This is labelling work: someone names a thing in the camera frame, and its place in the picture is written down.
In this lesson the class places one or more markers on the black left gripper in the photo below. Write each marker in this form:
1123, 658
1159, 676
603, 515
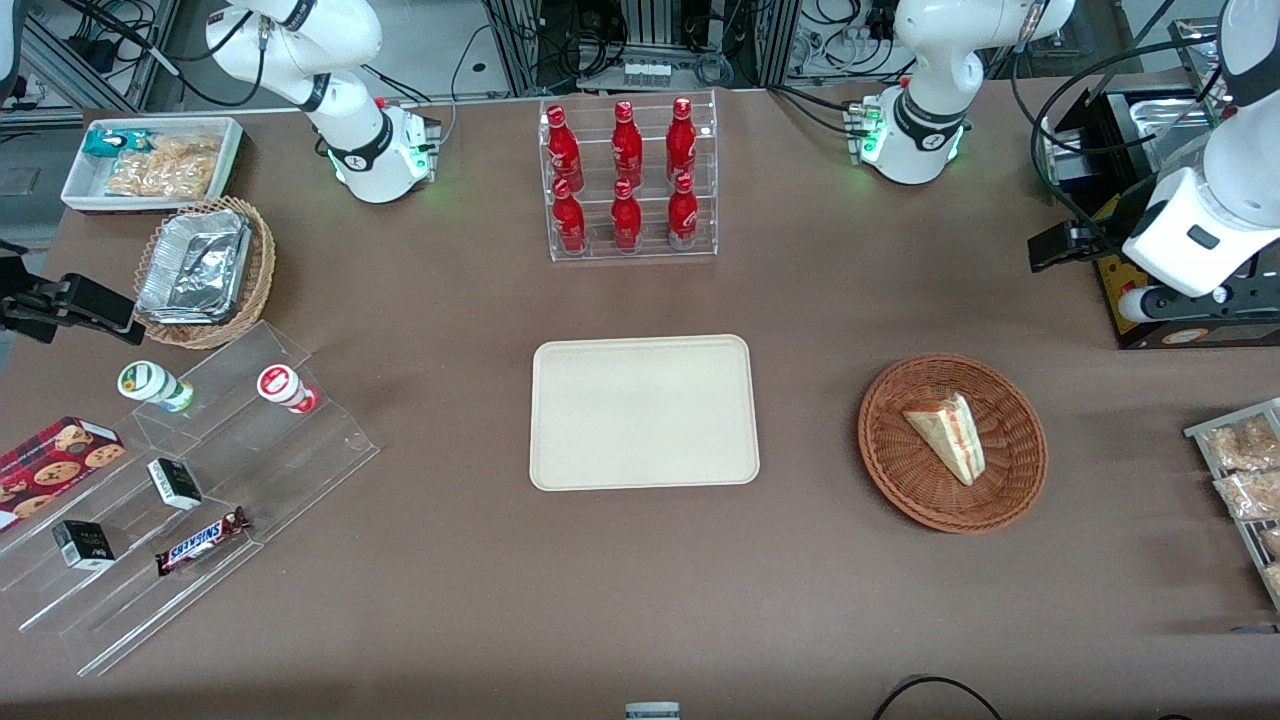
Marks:
1128, 212

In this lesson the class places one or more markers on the light wicker basket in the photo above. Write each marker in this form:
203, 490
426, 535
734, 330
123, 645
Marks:
260, 270

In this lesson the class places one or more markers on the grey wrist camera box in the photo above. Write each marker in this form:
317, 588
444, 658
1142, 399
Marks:
1245, 298

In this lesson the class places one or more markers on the tray of bagged snacks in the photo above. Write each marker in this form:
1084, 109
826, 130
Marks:
1205, 430

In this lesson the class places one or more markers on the Snickers chocolate bar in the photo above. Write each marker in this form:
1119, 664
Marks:
200, 542

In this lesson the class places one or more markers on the white rectangular bin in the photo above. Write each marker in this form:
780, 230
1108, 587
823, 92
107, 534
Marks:
85, 190

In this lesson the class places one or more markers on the glass display cover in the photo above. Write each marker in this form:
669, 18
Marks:
1195, 50

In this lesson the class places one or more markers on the triangle sandwich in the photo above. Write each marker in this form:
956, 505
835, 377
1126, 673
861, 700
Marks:
950, 435

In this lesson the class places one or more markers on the red cap yogurt bottle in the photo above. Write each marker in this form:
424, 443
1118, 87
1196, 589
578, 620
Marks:
282, 386

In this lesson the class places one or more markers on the clear bag of chips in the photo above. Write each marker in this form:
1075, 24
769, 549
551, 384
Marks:
170, 168

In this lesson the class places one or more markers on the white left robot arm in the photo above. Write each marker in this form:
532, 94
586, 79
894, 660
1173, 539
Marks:
1225, 215

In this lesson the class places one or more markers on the teal snack packet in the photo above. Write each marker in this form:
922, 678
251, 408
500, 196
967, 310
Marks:
112, 142

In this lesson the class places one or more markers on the clear bag of snacks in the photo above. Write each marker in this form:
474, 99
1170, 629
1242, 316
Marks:
1272, 542
1273, 580
1245, 443
1250, 495

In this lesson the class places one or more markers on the beige plastic tray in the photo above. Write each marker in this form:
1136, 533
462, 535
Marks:
642, 412

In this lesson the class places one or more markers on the aluminium frame rail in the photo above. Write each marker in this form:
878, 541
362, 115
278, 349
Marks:
75, 65

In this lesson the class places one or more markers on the round brown wicker basket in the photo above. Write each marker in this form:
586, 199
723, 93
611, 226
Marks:
925, 490

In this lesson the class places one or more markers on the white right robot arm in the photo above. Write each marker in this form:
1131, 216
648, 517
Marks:
300, 60

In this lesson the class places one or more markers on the red soda bottle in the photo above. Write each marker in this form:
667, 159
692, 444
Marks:
564, 150
627, 145
570, 222
683, 216
626, 220
681, 142

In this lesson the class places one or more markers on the aluminium foil tray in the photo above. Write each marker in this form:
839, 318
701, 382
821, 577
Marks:
195, 265

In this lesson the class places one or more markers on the clear acrylic bottle rack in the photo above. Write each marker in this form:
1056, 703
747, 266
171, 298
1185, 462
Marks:
600, 250

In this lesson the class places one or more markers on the white power strip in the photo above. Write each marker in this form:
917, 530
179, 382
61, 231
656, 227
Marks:
646, 72

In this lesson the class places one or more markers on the clear acrylic stepped display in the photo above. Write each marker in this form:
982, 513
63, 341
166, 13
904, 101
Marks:
290, 470

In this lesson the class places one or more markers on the stainless steel pan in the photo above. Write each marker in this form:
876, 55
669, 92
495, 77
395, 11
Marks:
1165, 115

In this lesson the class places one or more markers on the black food warmer machine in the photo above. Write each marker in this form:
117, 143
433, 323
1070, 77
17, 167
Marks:
1110, 130

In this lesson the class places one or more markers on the small black box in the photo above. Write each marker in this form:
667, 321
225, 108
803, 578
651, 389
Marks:
83, 545
175, 483

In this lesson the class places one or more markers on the red cookie box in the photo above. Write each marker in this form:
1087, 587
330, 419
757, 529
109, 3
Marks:
55, 465

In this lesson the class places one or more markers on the small grey white object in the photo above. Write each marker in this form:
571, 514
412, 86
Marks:
652, 711

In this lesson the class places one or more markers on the green cap yogurt bottle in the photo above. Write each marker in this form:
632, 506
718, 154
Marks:
150, 383

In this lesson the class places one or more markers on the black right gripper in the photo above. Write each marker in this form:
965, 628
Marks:
22, 300

